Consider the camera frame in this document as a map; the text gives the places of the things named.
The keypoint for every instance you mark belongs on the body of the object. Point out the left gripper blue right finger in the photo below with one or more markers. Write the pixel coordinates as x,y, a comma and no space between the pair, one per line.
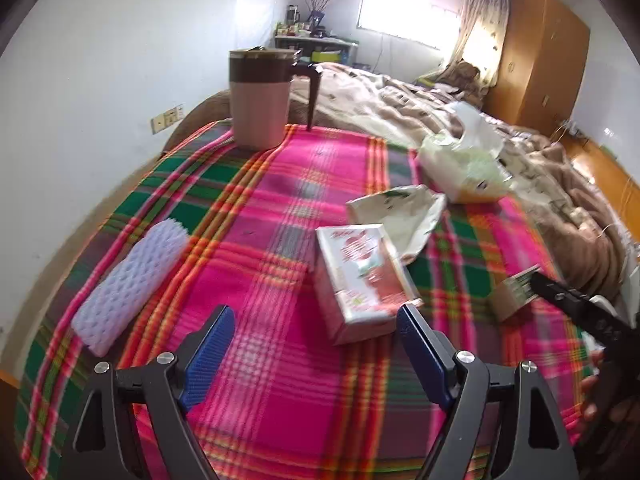
429,357

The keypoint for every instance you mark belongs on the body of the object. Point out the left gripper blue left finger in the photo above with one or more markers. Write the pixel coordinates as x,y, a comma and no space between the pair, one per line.
200,355

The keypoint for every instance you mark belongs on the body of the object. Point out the red strawberry milk carton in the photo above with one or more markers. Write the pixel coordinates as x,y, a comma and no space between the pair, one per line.
360,282

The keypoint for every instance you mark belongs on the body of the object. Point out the brown patterned small box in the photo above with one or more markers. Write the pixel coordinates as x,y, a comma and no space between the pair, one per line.
512,294

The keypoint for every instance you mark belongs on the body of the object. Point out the right human hand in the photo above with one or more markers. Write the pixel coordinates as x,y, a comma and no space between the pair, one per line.
589,409

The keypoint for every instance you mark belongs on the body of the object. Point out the white foam pad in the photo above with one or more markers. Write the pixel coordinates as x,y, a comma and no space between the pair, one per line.
120,296

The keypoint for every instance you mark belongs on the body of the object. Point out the brown floral blanket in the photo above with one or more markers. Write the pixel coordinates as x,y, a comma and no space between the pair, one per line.
587,242

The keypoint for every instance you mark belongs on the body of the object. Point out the wooden headboard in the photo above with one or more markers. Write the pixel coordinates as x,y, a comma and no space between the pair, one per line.
597,164

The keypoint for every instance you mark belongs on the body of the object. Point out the crumpled leaf print paper bag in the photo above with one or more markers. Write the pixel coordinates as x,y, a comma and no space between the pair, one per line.
409,215

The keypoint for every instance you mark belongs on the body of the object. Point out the yellow tissue pack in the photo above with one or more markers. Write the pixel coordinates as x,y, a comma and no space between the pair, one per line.
466,169

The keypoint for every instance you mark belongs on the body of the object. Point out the wooden wardrobe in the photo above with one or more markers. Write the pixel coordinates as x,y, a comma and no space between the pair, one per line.
543,60

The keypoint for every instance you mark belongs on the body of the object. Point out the pink brown lidded mug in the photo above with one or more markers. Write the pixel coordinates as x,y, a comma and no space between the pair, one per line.
260,82

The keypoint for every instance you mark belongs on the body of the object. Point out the brown teddy bear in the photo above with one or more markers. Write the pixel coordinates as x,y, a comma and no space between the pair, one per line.
465,83

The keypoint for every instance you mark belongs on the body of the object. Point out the cluttered shelf desk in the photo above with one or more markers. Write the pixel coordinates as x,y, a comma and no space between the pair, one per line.
311,39

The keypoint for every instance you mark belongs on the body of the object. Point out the floral curtain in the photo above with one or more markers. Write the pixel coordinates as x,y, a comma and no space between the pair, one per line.
481,36

